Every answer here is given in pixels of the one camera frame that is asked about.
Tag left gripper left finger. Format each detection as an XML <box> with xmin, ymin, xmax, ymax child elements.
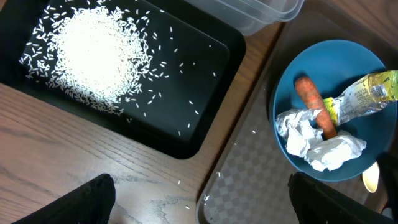
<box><xmin>14</xmin><ymin>174</ymin><xmax>116</xmax><ymax>224</ymax></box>

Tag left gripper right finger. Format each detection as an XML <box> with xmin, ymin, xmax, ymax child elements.
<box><xmin>288</xmin><ymin>172</ymin><xmax>395</xmax><ymax>224</ymax></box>

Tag yellow plastic spoon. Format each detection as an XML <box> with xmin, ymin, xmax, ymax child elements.
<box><xmin>362</xmin><ymin>162</ymin><xmax>380</xmax><ymax>193</ymax></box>

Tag white rice pile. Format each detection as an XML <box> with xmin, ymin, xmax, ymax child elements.
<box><xmin>18</xmin><ymin>0</ymin><xmax>217</xmax><ymax>138</ymax></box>

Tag crumpled white tissue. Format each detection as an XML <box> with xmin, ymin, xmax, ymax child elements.
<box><xmin>275</xmin><ymin>109</ymin><xmax>367</xmax><ymax>172</ymax></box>

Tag brown serving tray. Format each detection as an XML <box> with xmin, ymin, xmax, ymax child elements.
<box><xmin>196</xmin><ymin>1</ymin><xmax>397</xmax><ymax>223</ymax></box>

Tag orange carrot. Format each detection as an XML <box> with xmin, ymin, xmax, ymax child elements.
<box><xmin>295</xmin><ymin>77</ymin><xmax>337</xmax><ymax>139</ymax></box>

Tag silver green snack wrapper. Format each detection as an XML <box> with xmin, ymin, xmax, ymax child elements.
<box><xmin>323</xmin><ymin>70</ymin><xmax>397</xmax><ymax>126</ymax></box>

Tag dark blue plate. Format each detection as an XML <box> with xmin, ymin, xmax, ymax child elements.
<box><xmin>268</xmin><ymin>40</ymin><xmax>397</xmax><ymax>182</ymax></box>

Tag black rectangular tray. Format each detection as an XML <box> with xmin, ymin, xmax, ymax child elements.
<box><xmin>1</xmin><ymin>0</ymin><xmax>246</xmax><ymax>159</ymax></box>

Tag clear plastic bin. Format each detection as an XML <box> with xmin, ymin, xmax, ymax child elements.
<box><xmin>186</xmin><ymin>0</ymin><xmax>304</xmax><ymax>36</ymax></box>

